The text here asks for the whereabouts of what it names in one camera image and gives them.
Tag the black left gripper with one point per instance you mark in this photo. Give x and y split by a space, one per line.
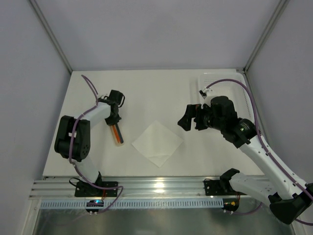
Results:
113 120

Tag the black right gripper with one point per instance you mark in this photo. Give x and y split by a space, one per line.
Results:
197 117

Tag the orange plastic spoon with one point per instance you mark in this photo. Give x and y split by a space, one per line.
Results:
113 132

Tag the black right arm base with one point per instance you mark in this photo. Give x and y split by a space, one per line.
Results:
217 186

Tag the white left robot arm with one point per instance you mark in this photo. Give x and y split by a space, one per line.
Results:
73 141

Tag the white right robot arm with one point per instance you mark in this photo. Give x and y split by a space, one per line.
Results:
286 195

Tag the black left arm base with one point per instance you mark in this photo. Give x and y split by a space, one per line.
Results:
83 189

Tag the white paper napkin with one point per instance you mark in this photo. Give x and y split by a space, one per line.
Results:
157 143

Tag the beige utensil case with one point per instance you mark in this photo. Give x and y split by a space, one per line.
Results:
121 136

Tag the white perforated plastic basket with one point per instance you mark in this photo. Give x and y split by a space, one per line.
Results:
230 86

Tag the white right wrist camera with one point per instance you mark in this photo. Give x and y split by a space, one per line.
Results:
205 93

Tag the aluminium front rail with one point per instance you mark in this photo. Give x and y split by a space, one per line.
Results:
144 187

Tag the slotted white cable duct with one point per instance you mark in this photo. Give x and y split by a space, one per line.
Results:
184 203

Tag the left aluminium frame post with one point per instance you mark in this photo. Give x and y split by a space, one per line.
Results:
48 30

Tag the aluminium frame post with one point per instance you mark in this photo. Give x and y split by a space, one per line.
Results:
48 30
269 27

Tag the right aluminium frame post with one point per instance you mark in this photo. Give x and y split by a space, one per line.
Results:
269 27

